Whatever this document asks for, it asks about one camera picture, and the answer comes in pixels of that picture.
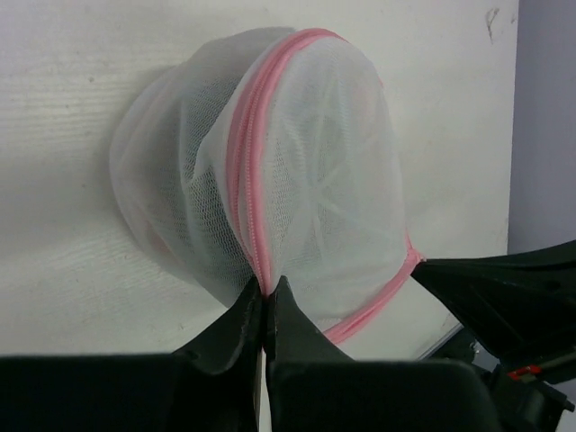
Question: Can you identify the white mesh laundry bag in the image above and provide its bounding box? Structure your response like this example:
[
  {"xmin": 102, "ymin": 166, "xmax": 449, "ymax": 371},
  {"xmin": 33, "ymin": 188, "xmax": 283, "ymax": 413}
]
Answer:
[{"xmin": 109, "ymin": 27, "xmax": 421, "ymax": 344}]

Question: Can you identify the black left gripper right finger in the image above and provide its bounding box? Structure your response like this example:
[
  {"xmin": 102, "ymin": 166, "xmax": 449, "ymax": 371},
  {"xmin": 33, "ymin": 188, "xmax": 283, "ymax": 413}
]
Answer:
[{"xmin": 265, "ymin": 278, "xmax": 495, "ymax": 432}]

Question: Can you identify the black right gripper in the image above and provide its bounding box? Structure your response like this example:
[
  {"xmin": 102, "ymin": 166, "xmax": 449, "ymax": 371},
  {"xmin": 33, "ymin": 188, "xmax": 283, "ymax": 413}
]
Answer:
[{"xmin": 411, "ymin": 241, "xmax": 575, "ymax": 431}]

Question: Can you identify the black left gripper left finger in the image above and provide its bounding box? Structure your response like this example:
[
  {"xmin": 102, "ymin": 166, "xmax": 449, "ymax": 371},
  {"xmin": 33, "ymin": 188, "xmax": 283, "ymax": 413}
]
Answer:
[{"xmin": 1, "ymin": 283, "xmax": 263, "ymax": 431}]

